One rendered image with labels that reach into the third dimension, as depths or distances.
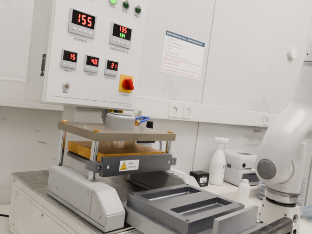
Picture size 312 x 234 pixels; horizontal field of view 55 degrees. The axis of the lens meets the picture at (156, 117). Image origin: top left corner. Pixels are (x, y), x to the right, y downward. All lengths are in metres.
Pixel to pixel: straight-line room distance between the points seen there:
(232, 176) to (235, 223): 1.12
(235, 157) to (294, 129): 0.97
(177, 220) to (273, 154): 0.30
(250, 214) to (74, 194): 0.37
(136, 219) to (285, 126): 0.40
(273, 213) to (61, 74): 0.67
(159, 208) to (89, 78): 0.47
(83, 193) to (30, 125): 0.61
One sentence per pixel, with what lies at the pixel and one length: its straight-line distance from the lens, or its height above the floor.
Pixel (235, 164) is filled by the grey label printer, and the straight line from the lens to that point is 1.69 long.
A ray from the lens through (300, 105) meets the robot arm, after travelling 0.80.
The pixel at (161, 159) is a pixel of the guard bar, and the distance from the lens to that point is 0.81.
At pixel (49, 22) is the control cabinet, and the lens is 0.87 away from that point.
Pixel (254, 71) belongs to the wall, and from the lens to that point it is 2.16.
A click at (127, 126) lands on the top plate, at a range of 0.79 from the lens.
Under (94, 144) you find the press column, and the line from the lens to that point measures 0.69.
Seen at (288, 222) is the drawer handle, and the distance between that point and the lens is 0.62.
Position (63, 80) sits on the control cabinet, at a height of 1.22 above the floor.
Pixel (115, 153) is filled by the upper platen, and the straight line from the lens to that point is 0.72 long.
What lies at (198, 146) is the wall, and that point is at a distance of 1.79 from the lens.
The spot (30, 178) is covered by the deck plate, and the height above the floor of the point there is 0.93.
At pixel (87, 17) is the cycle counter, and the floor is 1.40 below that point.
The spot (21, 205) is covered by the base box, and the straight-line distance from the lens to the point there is 0.95.
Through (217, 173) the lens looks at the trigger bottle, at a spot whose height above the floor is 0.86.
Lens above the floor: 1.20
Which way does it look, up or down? 3 degrees down
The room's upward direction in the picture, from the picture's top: 7 degrees clockwise
